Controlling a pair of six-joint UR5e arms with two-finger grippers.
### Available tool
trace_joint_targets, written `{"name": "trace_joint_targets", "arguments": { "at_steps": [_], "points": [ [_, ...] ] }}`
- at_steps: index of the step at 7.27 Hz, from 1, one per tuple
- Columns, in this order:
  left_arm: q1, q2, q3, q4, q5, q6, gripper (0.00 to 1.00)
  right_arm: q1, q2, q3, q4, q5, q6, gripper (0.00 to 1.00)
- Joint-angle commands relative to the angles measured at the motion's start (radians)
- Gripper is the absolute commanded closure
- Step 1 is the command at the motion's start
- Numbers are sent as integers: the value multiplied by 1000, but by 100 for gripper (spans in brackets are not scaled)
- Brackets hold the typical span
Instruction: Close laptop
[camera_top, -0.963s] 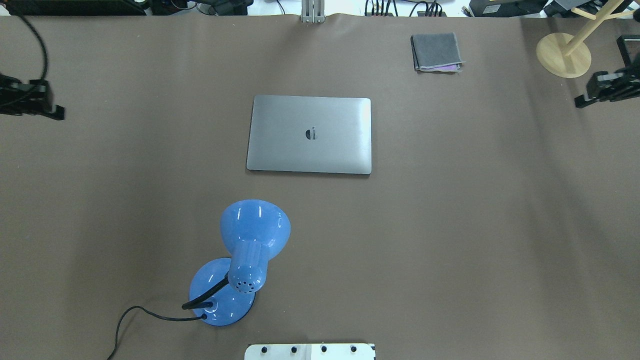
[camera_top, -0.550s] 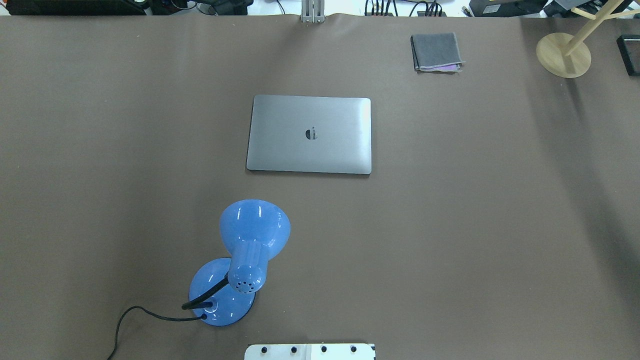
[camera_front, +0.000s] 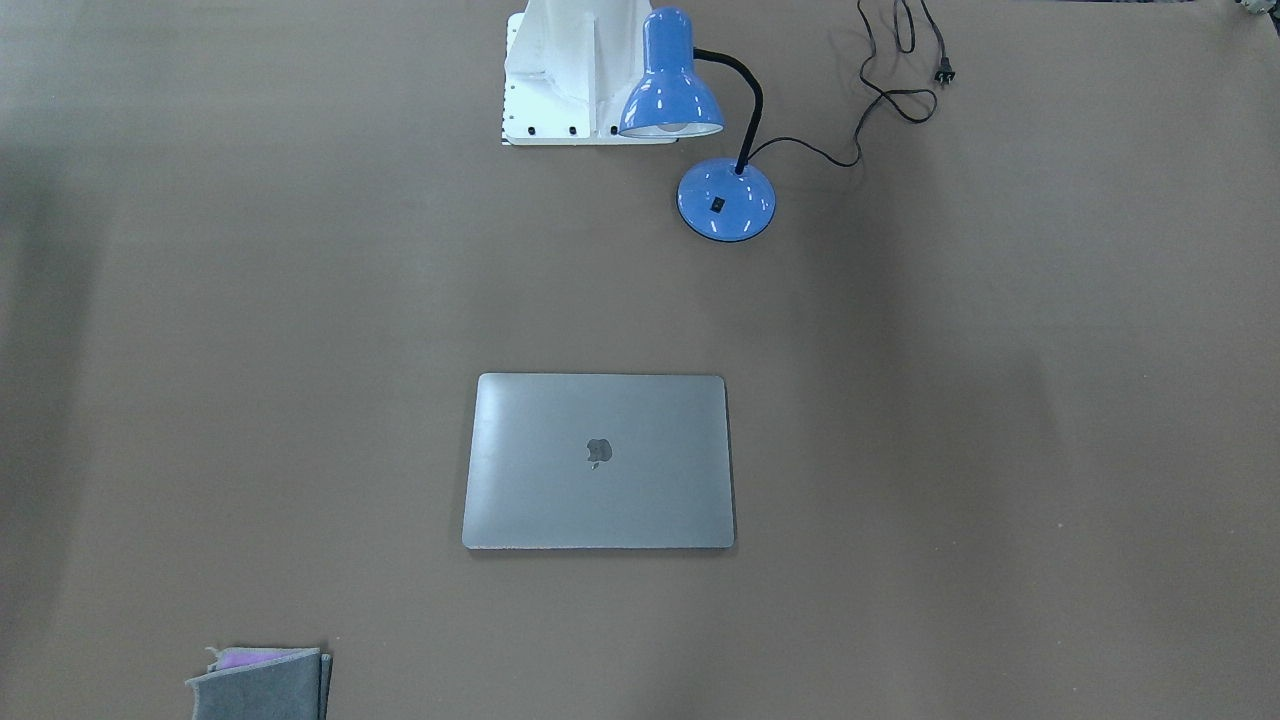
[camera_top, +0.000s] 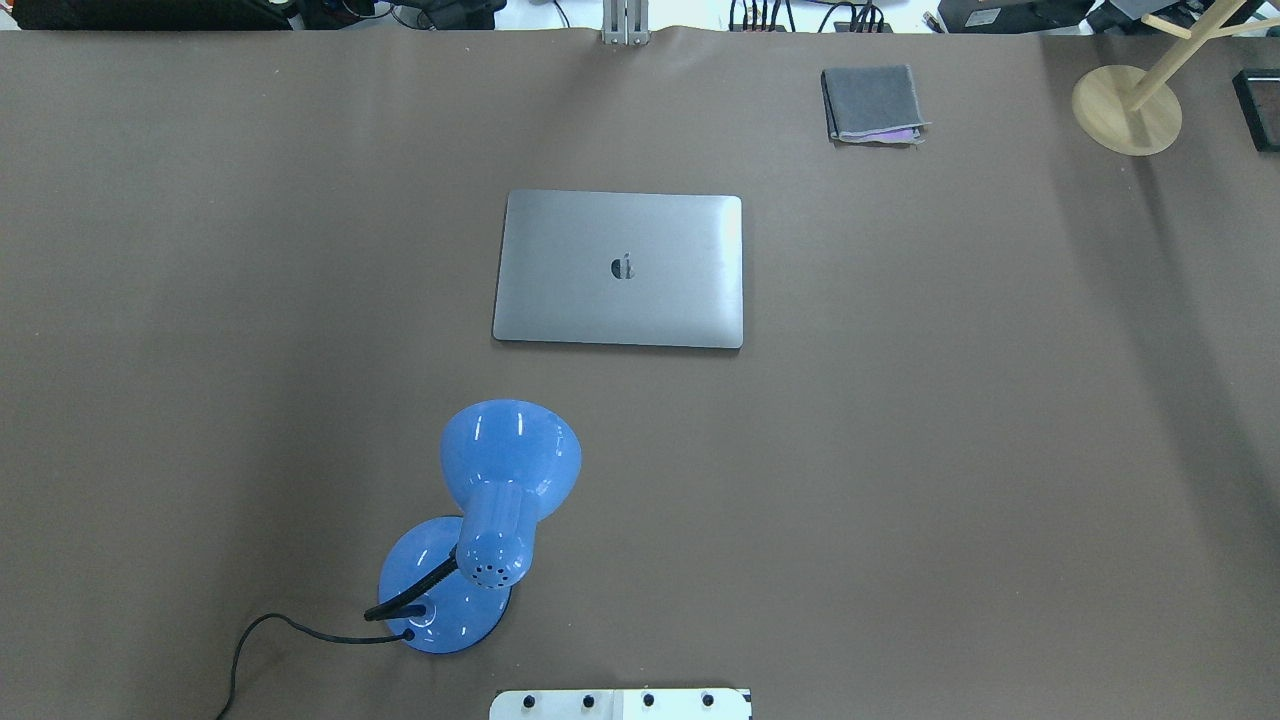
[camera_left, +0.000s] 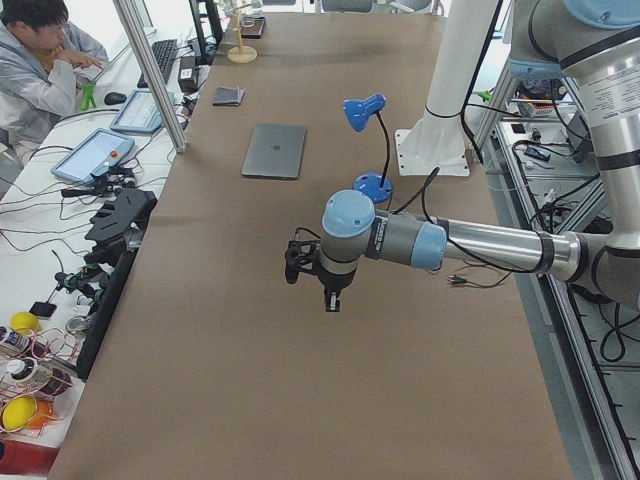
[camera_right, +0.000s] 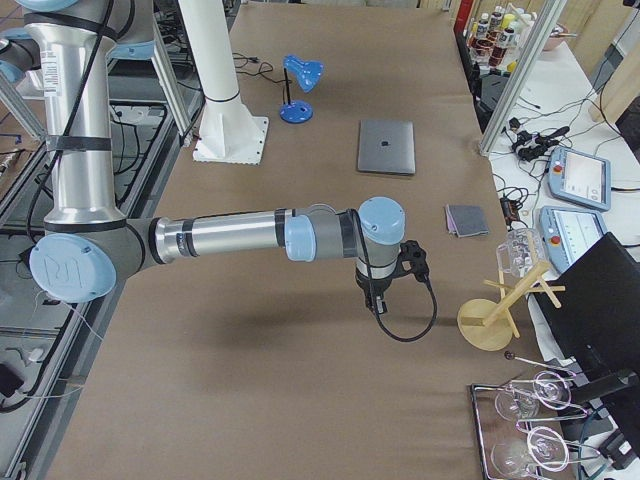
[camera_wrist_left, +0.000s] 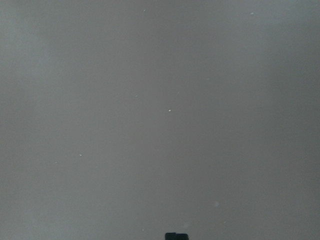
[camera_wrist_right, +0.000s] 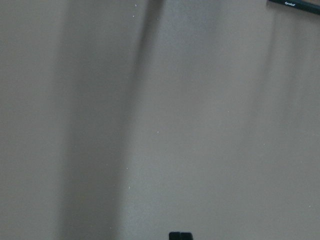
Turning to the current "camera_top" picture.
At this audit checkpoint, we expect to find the grey laptop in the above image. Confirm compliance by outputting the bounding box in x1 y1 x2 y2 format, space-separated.
492 190 744 351

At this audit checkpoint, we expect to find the blue desk lamp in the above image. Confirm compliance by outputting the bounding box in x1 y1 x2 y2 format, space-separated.
364 398 582 655

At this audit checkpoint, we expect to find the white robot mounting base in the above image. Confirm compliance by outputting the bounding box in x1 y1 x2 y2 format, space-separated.
488 687 755 719

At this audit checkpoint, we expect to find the folded grey cloth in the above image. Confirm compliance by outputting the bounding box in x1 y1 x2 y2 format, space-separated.
820 64 928 146

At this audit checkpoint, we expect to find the wooden stand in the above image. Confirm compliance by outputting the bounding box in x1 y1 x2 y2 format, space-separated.
1071 1 1279 158

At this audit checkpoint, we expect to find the black box at edge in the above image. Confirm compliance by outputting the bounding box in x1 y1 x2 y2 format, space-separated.
1231 68 1279 152

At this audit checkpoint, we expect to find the black lamp power cable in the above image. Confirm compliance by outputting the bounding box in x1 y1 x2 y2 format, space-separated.
214 612 416 720

